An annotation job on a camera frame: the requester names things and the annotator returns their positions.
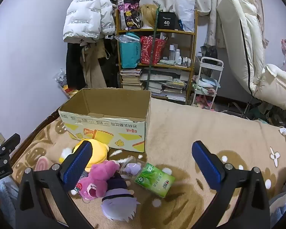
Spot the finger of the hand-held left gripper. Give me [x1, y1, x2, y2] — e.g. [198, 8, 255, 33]
[0, 134, 21, 152]

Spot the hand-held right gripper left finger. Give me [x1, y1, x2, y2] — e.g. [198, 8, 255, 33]
[15, 140, 93, 229]

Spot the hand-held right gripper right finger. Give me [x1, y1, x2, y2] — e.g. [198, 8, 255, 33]
[191, 141, 271, 229]

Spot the yellow bear plush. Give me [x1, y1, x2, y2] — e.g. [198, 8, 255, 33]
[58, 138, 110, 172]

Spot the pink bear plush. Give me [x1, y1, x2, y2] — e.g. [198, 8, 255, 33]
[70, 160, 121, 201]

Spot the printed cardboard box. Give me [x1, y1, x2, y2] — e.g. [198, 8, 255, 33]
[58, 88, 152, 153]

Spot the green tissue pack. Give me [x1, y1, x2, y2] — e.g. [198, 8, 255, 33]
[135, 163, 175, 198]

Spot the purple-haired plush doll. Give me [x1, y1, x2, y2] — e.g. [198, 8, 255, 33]
[101, 173, 141, 221]

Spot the light blue fuzzy clothing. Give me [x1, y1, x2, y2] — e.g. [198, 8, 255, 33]
[269, 188, 286, 229]
[0, 180, 19, 227]

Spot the pink swirl plush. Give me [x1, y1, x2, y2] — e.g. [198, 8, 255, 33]
[36, 156, 54, 172]

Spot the beige printed blanket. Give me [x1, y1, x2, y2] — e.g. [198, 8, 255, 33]
[11, 98, 286, 229]

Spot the clear plastic toy bag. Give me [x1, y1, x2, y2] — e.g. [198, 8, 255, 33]
[114, 156, 146, 179]

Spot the clear bag of snacks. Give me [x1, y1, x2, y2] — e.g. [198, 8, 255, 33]
[54, 69, 72, 98]

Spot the pile of magazines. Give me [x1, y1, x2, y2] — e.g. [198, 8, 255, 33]
[139, 67, 189, 102]

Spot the black coat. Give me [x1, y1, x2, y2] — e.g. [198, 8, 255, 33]
[65, 42, 86, 90]

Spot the stack of books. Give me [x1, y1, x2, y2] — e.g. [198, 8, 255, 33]
[120, 69, 143, 90]

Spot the black garment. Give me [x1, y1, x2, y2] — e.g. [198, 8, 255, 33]
[102, 36, 121, 89]

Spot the white trolley cart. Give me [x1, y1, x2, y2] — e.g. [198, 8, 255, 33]
[191, 57, 224, 110]

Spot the group of white bottles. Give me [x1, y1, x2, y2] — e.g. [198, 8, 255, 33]
[168, 44, 192, 66]

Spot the teal bag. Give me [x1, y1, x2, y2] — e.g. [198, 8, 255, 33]
[119, 35, 141, 69]

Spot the green pole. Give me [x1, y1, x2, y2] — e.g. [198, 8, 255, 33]
[145, 3, 161, 91]

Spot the red gift bag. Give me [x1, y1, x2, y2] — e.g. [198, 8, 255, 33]
[141, 36, 167, 65]

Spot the cream recliner chair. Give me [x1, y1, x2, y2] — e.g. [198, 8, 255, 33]
[216, 0, 286, 112]

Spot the white puffer jacket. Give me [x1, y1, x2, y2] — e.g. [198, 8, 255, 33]
[63, 0, 116, 43]

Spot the wooden shelf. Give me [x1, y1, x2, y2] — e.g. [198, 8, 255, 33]
[116, 3, 198, 104]

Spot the black box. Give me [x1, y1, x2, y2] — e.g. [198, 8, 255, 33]
[156, 11, 180, 31]

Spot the white plastic bag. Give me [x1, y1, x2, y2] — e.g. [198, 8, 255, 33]
[175, 0, 196, 32]

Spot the printed tote bag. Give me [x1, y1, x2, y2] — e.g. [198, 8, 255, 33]
[118, 0, 143, 30]

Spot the blonde wig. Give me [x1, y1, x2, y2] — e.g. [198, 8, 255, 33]
[139, 3, 161, 29]

